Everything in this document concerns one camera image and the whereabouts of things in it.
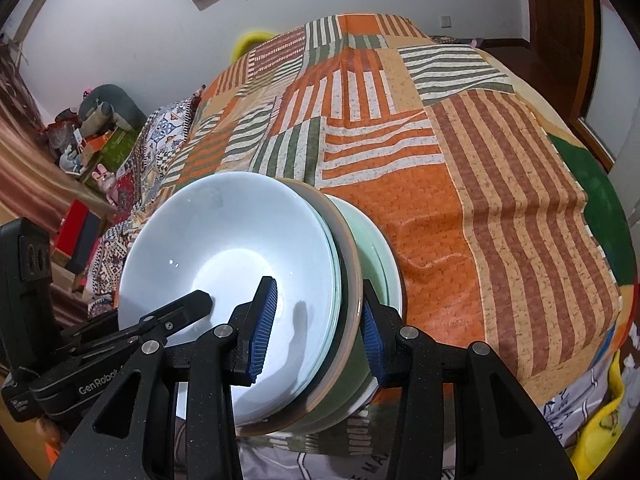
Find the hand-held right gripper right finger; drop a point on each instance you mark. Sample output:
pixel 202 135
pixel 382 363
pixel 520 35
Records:
pixel 372 345

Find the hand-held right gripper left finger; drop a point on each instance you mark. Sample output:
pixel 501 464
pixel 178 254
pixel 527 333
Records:
pixel 262 332

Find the striped patchwork blanket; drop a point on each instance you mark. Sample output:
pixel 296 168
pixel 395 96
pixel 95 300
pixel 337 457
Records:
pixel 400 160

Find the green and cream blanket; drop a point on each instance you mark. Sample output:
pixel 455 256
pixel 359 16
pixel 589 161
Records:
pixel 595 185

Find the yellow plastic item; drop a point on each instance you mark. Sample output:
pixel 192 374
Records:
pixel 600 425

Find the grey plush toy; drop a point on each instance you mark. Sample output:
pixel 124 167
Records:
pixel 107 105

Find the patterned quilt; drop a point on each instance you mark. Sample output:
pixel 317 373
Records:
pixel 155 130

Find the pink rabbit toy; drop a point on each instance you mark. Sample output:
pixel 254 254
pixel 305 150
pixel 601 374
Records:
pixel 104 180

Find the mauve bowl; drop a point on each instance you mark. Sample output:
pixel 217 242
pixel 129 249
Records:
pixel 352 270

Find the white bowl with dark spots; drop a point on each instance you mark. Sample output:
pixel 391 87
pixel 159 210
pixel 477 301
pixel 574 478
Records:
pixel 225 240

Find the yellow curved object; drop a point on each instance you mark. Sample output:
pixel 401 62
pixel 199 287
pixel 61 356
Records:
pixel 250 40

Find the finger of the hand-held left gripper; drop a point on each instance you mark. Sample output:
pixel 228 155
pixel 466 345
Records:
pixel 195 305
pixel 110 342

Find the mint green bowl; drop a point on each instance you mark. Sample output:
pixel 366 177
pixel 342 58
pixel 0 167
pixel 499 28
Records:
pixel 367 260

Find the brown wooden door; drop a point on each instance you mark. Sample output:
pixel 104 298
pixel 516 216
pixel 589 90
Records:
pixel 560 25

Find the person's left hand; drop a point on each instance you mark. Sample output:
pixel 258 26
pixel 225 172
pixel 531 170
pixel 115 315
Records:
pixel 48 430

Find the red box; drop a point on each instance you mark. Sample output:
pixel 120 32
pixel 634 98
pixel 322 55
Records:
pixel 72 227

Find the wall socket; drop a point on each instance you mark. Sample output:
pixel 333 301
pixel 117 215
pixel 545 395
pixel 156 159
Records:
pixel 446 21

